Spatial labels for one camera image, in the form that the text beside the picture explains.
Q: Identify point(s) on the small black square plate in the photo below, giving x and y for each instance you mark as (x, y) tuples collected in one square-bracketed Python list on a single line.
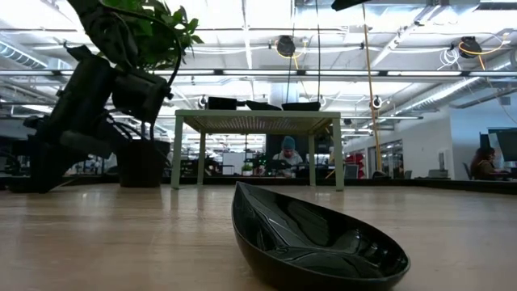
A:
[(222, 103)]

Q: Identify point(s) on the green plant in black pot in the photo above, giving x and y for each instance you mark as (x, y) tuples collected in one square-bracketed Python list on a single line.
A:
[(141, 169)]

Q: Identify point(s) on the small plant white pot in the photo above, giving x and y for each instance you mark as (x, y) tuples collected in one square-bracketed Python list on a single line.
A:
[(246, 171)]

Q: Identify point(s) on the black wavy square plate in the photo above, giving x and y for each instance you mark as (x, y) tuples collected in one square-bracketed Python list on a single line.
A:
[(301, 107)]

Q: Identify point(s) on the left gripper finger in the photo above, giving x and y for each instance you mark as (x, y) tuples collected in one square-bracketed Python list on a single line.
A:
[(89, 145), (40, 165)]

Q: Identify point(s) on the dark monitor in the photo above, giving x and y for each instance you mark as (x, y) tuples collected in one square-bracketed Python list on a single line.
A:
[(509, 145)]

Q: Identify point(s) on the green perforated metal shelf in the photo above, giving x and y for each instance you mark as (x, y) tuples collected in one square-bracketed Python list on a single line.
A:
[(258, 114)]

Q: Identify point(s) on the person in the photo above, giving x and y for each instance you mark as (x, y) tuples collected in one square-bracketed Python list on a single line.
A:
[(482, 165), (287, 157)]

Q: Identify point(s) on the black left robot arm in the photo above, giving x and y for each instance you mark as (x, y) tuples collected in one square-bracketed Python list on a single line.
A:
[(105, 32)]

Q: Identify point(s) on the silver ventilation duct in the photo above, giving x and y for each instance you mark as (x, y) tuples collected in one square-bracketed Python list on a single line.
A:
[(444, 95)]

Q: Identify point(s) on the red background object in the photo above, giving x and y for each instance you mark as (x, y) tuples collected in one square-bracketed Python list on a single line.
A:
[(357, 165)]

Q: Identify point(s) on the black aluminium table frame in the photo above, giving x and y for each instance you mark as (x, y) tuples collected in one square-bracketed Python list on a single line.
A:
[(404, 184)]

